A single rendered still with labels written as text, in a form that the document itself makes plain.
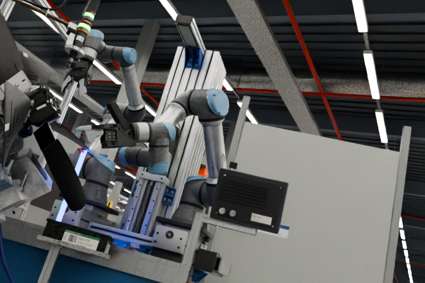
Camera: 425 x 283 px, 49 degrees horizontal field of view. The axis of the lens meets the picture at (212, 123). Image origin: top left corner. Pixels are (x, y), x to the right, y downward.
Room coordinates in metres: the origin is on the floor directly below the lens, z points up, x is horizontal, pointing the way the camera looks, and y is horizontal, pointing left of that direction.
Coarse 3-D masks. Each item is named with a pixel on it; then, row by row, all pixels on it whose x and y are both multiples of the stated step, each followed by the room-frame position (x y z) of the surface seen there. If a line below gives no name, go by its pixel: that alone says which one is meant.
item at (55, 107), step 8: (32, 88) 1.40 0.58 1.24; (40, 88) 1.37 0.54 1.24; (48, 88) 1.43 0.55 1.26; (32, 96) 1.37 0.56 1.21; (40, 96) 1.36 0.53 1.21; (48, 96) 1.43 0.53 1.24; (40, 104) 1.37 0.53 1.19; (48, 104) 1.37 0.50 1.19; (56, 104) 1.47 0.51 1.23; (32, 112) 1.38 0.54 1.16; (40, 112) 1.38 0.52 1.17; (48, 112) 1.39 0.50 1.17; (56, 112) 1.42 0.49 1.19; (32, 120) 1.40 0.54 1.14; (40, 120) 1.41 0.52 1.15; (48, 120) 1.42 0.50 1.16; (24, 128) 1.42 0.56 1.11; (32, 128) 1.50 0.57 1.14; (24, 136) 1.44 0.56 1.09
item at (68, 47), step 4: (68, 24) 1.49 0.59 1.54; (72, 24) 1.50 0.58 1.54; (68, 28) 1.49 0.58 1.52; (72, 28) 1.49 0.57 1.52; (76, 28) 1.50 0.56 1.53; (68, 32) 1.50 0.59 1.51; (72, 32) 1.50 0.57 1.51; (76, 32) 1.50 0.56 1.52; (72, 36) 1.50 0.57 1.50; (68, 40) 1.50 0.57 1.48; (72, 40) 1.50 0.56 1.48; (68, 44) 1.50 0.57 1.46; (68, 48) 1.50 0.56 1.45; (72, 48) 1.49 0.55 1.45; (76, 48) 1.49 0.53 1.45; (68, 52) 1.54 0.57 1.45; (80, 52) 1.51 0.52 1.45; (84, 52) 1.53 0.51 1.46; (80, 56) 1.54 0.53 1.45
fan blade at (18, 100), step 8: (8, 88) 1.10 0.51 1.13; (16, 88) 1.16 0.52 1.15; (8, 96) 1.11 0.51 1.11; (16, 96) 1.16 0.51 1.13; (24, 96) 1.22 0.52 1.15; (8, 104) 1.12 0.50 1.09; (16, 104) 1.17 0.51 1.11; (24, 104) 1.24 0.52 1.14; (8, 112) 1.13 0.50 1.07; (16, 112) 1.18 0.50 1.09; (24, 112) 1.26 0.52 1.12; (8, 120) 1.14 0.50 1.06; (16, 120) 1.20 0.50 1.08; (24, 120) 1.32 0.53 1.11; (16, 128) 1.24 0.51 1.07; (8, 136) 1.17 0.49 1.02; (8, 144) 1.19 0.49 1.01
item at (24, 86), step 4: (20, 72) 1.36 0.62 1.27; (16, 76) 1.35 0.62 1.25; (20, 76) 1.36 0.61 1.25; (24, 76) 1.37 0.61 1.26; (8, 80) 1.34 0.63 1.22; (12, 80) 1.35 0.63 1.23; (16, 80) 1.36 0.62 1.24; (20, 80) 1.37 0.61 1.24; (28, 80) 1.38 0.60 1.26; (20, 84) 1.37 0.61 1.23; (24, 84) 1.38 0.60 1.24; (28, 84) 1.39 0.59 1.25; (20, 88) 1.38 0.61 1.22; (24, 88) 1.39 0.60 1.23; (28, 88) 1.40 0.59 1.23; (24, 92) 1.39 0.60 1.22
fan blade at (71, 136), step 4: (52, 128) 1.64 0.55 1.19; (56, 128) 1.61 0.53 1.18; (60, 128) 1.58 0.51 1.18; (64, 128) 1.56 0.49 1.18; (60, 132) 1.66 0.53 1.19; (64, 132) 1.62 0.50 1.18; (68, 132) 1.59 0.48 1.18; (68, 136) 1.67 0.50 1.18; (72, 136) 1.63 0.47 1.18; (76, 136) 1.60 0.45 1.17; (72, 140) 1.73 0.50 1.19; (76, 140) 1.66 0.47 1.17; (80, 140) 1.62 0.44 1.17; (80, 144) 1.69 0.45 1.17; (84, 144) 1.64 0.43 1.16; (84, 148) 1.74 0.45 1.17; (88, 148) 1.67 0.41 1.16
